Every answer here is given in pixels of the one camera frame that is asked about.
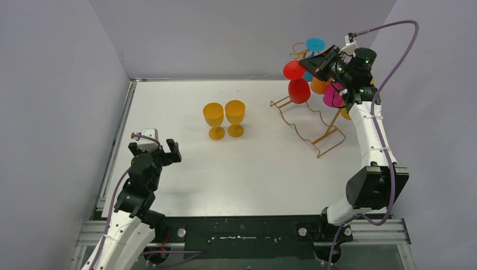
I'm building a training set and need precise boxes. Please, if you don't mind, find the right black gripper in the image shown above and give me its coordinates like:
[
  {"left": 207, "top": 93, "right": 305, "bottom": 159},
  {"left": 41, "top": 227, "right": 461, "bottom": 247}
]
[{"left": 300, "top": 46, "right": 356, "bottom": 86}]

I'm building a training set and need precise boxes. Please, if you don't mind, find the red plastic wine glass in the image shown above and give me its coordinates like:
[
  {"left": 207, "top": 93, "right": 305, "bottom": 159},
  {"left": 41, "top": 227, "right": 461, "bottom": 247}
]
[{"left": 282, "top": 60, "right": 311, "bottom": 104}]

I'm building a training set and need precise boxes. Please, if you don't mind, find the yellow wine glass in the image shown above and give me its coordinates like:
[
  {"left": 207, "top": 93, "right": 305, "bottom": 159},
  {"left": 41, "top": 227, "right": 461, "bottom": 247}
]
[
  {"left": 340, "top": 107, "right": 351, "bottom": 120},
  {"left": 224, "top": 100, "right": 246, "bottom": 138},
  {"left": 202, "top": 102, "right": 225, "bottom": 141}
]

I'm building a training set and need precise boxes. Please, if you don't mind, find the yellow wine glass front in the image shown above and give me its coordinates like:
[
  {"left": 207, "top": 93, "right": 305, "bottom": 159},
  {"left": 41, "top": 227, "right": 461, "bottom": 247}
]
[{"left": 202, "top": 102, "right": 225, "bottom": 141}]

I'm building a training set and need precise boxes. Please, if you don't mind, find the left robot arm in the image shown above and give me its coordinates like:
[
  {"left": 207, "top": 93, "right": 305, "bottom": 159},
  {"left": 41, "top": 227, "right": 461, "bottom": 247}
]
[{"left": 83, "top": 138, "right": 182, "bottom": 269}]

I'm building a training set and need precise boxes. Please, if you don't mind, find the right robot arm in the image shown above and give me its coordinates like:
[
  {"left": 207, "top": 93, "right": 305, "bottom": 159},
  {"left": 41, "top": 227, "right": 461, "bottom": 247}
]
[{"left": 299, "top": 46, "right": 409, "bottom": 241}]

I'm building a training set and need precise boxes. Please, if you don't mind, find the blue plastic wine glass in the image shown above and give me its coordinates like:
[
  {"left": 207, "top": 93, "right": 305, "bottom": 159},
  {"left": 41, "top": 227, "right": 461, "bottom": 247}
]
[{"left": 302, "top": 37, "right": 326, "bottom": 59}]

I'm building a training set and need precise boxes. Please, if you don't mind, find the orange plastic wine glass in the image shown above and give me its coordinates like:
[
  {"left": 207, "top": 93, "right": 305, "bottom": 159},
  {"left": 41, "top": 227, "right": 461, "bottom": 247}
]
[{"left": 310, "top": 78, "right": 331, "bottom": 95}]

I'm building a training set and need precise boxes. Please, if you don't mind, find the pink plastic wine glass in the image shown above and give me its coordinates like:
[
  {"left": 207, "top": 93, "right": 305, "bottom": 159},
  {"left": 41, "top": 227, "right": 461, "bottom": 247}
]
[{"left": 323, "top": 84, "right": 343, "bottom": 108}]

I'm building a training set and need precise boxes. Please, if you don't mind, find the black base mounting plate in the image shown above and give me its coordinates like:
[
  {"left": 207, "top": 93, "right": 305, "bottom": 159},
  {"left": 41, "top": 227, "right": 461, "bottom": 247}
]
[{"left": 152, "top": 214, "right": 353, "bottom": 262}]

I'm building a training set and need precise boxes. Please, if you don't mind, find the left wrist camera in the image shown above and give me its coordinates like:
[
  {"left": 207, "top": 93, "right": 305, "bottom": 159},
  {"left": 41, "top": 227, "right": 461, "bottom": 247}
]
[{"left": 130, "top": 128, "right": 158, "bottom": 144}]

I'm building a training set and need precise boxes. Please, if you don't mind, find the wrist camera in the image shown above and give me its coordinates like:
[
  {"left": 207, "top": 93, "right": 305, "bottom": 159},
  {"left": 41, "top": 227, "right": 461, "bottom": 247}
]
[
  {"left": 130, "top": 128, "right": 158, "bottom": 144},
  {"left": 341, "top": 32, "right": 358, "bottom": 55}
]

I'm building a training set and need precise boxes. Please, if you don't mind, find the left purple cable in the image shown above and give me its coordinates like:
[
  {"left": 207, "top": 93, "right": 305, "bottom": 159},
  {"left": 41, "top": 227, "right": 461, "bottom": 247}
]
[{"left": 89, "top": 133, "right": 161, "bottom": 270}]

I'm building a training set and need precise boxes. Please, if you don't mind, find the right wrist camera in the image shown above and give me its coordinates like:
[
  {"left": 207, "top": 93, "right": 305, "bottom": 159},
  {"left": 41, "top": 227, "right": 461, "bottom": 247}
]
[{"left": 341, "top": 32, "right": 358, "bottom": 55}]

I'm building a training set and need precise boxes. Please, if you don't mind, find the gold wire glass rack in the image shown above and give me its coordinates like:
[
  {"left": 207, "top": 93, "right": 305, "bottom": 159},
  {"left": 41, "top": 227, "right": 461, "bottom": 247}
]
[{"left": 269, "top": 42, "right": 347, "bottom": 158}]

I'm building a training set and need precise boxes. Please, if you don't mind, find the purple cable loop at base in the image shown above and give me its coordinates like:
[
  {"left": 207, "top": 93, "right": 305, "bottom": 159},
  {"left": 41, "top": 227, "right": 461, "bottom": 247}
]
[{"left": 141, "top": 250, "right": 204, "bottom": 268}]

